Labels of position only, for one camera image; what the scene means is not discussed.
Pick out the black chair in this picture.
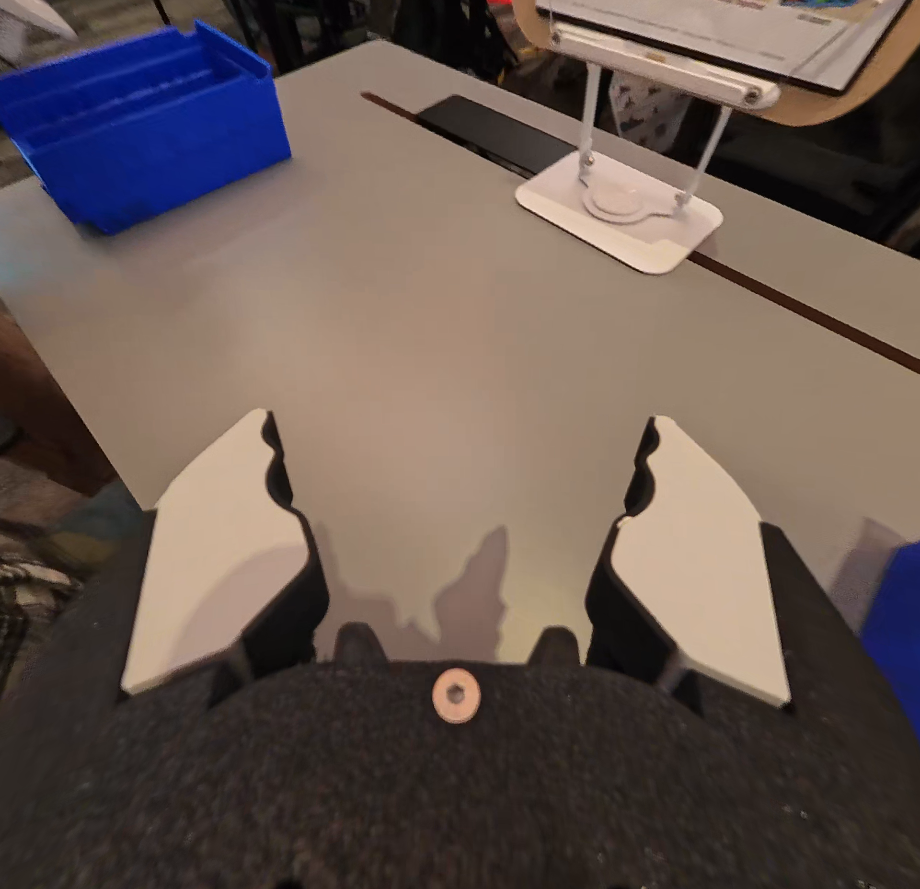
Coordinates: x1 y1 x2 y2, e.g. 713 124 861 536
208 0 396 74

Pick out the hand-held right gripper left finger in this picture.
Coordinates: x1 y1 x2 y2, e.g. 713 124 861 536
120 409 330 696

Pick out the white printed cardboard box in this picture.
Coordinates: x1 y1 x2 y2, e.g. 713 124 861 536
609 69 694 150

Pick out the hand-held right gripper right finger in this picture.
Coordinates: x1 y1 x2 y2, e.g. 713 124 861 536
586 415 792 709

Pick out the tan wooden board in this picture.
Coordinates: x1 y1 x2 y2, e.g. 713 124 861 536
509 0 920 127

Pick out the black table cable cover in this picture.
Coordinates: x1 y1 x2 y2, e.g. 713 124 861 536
417 94 579 178

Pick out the blue plastic object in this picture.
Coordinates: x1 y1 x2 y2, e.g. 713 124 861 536
860 540 920 739

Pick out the blue plastic bin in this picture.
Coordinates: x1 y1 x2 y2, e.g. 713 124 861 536
0 21 293 236

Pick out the white document stand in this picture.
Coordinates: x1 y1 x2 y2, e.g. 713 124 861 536
515 25 782 275

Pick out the plaid clothing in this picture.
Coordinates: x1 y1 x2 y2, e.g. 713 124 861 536
0 540 86 692

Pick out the printed instruction sheet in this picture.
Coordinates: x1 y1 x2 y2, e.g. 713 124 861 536
535 0 910 92

